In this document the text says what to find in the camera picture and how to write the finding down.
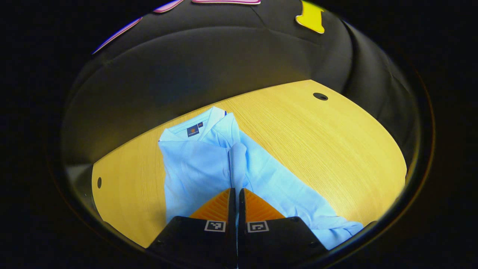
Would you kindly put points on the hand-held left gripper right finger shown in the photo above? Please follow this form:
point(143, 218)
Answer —
point(242, 239)

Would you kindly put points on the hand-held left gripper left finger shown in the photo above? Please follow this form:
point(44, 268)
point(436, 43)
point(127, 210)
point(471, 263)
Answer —
point(232, 239)

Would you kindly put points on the light blue T-shirt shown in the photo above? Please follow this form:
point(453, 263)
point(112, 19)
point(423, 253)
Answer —
point(198, 168)

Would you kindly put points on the black backdrop cloth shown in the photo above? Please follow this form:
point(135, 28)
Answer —
point(224, 56)

